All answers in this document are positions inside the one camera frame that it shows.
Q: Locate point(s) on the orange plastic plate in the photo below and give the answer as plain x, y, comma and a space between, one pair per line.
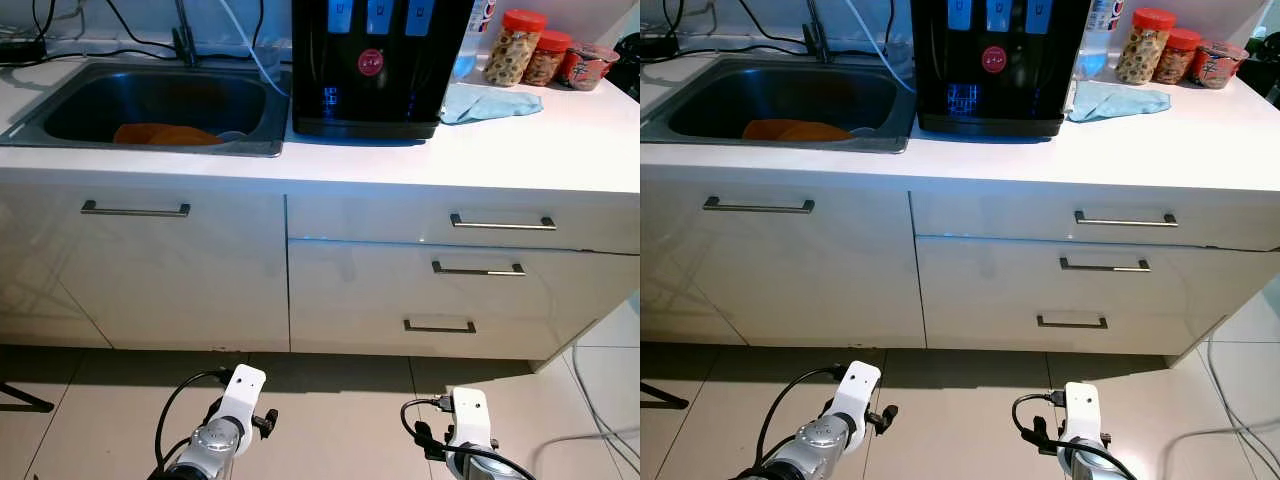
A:
820, 133
190, 138

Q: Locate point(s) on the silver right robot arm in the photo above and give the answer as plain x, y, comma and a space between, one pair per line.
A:
1085, 460
470, 462

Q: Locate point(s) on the white kitchen cabinet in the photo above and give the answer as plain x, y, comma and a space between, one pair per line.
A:
200, 280
820, 280

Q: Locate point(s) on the stainless steel kitchen sink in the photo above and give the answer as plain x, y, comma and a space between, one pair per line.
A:
150, 100
790, 95

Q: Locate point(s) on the black metal rack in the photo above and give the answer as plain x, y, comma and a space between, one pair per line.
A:
665, 397
28, 397

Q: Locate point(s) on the light blue cloth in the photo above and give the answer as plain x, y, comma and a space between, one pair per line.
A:
1115, 100
485, 103

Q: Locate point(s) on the black water dispenser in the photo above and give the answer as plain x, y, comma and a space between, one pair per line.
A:
380, 90
1000, 90

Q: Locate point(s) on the steel sink faucet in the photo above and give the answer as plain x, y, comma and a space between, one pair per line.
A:
185, 45
818, 42

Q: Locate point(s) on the small snack jar red lid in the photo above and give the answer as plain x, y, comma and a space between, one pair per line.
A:
550, 65
1180, 62

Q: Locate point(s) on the large snack jar red lid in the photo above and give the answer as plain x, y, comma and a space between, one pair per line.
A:
512, 55
1142, 52

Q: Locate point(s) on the clear water bottle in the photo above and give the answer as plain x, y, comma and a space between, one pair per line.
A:
1102, 40
478, 40

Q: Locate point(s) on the red instant noodle cup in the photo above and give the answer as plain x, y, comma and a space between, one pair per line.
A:
1218, 66
588, 68

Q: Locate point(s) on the black appliance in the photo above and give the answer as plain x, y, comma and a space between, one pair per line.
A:
1262, 78
628, 65

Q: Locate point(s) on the black power adapter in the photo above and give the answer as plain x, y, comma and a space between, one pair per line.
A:
658, 45
20, 48

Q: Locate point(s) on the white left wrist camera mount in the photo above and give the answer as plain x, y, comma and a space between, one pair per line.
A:
240, 390
855, 385

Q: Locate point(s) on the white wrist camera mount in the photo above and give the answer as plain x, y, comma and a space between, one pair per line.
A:
240, 390
855, 385
1082, 405
470, 410

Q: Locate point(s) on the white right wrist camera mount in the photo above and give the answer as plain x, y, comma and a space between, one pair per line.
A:
1082, 405
470, 410

